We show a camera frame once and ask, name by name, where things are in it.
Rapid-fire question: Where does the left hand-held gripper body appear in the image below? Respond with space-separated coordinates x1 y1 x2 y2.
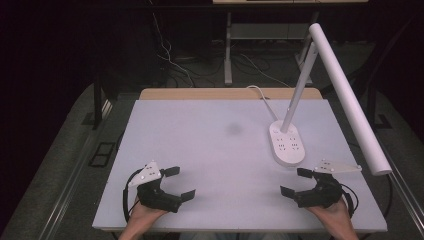
128 160 183 214

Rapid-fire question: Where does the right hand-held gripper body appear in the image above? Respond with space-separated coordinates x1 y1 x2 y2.
294 159 363 209

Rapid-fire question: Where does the person's left hand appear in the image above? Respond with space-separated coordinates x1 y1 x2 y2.
127 196 168 228

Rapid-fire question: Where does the person's right hand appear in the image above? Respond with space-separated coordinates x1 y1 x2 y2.
306 199 352 232

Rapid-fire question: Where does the white table board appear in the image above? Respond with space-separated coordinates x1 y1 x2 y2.
92 98 389 233

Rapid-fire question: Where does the white desk lamp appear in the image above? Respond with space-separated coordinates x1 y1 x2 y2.
268 22 393 177

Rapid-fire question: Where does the wooden table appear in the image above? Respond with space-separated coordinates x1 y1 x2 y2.
138 87 324 101

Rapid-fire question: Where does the black metal stand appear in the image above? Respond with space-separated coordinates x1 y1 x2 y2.
92 74 105 130
365 19 414 130

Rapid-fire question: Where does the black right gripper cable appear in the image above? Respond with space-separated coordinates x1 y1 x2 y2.
339 182 360 218

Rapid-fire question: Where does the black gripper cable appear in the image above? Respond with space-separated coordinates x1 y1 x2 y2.
122 168 145 223
339 182 360 218

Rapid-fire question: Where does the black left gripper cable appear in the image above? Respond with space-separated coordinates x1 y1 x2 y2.
122 168 145 223

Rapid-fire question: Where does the black floor frame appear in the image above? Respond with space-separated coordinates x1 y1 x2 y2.
88 141 116 168

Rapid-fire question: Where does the aluminium rail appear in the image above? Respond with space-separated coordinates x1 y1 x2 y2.
39 99 114 240
374 136 424 236

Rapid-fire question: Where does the white lamp cable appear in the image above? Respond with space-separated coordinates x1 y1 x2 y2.
246 85 280 122

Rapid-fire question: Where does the white floor cable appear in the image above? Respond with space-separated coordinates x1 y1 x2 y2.
148 0 195 88

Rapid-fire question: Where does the white metal desk frame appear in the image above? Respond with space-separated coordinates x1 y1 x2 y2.
212 0 369 87

